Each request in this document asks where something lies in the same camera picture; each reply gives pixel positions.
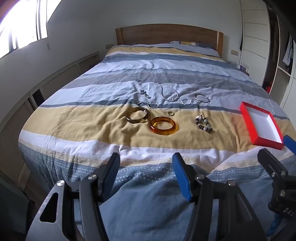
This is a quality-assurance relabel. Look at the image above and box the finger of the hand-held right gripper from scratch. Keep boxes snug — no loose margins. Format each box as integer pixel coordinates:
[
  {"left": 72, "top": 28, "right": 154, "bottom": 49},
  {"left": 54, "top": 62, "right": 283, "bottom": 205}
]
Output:
[
  {"left": 257, "top": 148, "right": 288, "bottom": 186},
  {"left": 283, "top": 135, "right": 296, "bottom": 153}
]

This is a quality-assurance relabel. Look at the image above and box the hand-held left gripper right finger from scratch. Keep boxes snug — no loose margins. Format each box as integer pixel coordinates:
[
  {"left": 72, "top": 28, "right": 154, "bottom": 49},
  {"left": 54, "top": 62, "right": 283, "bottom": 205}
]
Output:
[{"left": 172, "top": 152, "right": 261, "bottom": 241}]

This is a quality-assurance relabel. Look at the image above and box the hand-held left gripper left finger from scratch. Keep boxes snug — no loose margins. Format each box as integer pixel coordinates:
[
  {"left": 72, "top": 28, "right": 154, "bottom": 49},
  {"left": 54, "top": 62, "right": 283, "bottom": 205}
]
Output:
[{"left": 25, "top": 152, "right": 121, "bottom": 241}]

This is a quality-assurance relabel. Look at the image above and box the red cardboard box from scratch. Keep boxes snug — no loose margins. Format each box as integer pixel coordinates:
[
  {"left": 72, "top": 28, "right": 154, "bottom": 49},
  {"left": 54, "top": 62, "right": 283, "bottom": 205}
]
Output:
[{"left": 239, "top": 101, "right": 285, "bottom": 151}]

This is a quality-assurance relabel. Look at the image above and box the amber bangle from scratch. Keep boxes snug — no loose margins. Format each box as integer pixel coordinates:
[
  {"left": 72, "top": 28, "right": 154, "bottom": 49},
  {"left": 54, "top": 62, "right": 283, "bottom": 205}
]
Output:
[{"left": 149, "top": 117, "right": 179, "bottom": 134}]

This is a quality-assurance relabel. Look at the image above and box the beaded bracelet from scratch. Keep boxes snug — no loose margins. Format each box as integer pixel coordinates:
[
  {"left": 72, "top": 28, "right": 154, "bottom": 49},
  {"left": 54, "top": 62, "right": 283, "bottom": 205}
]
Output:
[{"left": 195, "top": 112, "right": 215, "bottom": 134}]

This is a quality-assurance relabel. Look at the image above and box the dark brown bangle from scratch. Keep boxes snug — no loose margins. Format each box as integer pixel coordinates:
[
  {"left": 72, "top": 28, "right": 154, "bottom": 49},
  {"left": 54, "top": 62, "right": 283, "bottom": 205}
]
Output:
[{"left": 126, "top": 107, "right": 148, "bottom": 124}]

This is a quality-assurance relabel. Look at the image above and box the person's blue jeans leg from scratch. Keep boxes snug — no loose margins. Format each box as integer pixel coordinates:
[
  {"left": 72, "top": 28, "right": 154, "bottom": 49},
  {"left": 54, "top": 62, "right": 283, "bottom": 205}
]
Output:
[{"left": 99, "top": 177, "right": 296, "bottom": 241}]

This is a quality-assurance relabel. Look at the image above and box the thin silver bangle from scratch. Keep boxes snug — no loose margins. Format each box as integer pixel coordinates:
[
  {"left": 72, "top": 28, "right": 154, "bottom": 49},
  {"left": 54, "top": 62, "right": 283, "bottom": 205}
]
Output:
[{"left": 194, "top": 94, "right": 211, "bottom": 103}]

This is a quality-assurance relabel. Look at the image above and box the bedside table with bottles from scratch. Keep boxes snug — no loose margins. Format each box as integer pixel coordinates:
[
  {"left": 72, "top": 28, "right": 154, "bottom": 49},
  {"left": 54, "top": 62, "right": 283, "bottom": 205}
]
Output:
[{"left": 235, "top": 63, "right": 250, "bottom": 76}]

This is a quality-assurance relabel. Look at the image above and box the hanging striped garment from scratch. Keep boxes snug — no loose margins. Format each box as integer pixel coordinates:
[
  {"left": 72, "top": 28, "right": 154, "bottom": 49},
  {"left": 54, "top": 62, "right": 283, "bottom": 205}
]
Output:
[{"left": 282, "top": 34, "right": 294, "bottom": 66}]

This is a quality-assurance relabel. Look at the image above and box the striped duvet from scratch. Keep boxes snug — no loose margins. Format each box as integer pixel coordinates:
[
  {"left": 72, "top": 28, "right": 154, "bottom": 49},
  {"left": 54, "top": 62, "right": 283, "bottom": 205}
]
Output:
[{"left": 18, "top": 43, "right": 296, "bottom": 241}]

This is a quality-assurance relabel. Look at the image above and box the low white window cabinet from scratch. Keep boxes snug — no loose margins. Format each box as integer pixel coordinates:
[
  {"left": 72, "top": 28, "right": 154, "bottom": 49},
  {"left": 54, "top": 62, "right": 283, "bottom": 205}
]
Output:
[{"left": 0, "top": 51, "right": 100, "bottom": 186}]

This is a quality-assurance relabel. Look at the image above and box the white wardrobe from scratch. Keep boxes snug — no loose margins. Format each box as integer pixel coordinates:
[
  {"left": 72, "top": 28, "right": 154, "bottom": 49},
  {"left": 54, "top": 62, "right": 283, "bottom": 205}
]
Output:
[{"left": 239, "top": 0, "right": 296, "bottom": 113}]

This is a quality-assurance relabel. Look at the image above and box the striped pillow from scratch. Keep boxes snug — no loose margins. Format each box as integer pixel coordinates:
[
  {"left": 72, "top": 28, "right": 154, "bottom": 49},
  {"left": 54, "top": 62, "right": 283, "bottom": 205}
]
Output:
[{"left": 169, "top": 41, "right": 215, "bottom": 49}]

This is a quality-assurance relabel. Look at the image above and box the wooden headboard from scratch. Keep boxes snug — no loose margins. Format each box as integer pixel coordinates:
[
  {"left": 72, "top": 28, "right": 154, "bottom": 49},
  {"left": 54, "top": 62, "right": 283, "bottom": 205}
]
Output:
[{"left": 115, "top": 24, "right": 224, "bottom": 58}]

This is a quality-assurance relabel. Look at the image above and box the window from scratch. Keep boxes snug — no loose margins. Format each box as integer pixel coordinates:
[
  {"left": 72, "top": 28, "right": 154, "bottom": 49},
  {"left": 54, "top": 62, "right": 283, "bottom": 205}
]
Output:
[{"left": 0, "top": 0, "right": 62, "bottom": 59}]

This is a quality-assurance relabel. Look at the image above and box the silver chain necklace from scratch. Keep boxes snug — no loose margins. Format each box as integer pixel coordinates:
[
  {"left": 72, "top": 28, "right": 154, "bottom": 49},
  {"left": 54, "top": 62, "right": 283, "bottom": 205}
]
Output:
[{"left": 158, "top": 83, "right": 180, "bottom": 102}]

